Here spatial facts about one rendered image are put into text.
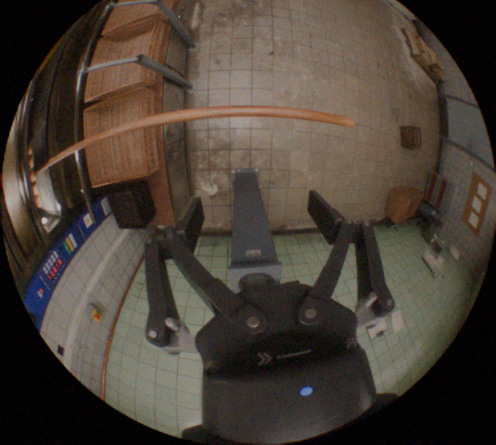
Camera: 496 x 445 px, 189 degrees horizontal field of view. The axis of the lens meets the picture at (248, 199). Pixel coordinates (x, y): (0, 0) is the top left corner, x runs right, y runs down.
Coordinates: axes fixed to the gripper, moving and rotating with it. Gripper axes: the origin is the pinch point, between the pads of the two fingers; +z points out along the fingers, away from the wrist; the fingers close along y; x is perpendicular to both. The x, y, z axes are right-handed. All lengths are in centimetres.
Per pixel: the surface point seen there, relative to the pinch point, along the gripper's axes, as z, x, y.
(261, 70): 144, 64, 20
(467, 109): 45, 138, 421
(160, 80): 86, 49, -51
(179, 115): 24.9, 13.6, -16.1
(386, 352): -30, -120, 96
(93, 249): 40, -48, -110
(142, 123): 24.7, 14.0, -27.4
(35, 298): -30, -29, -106
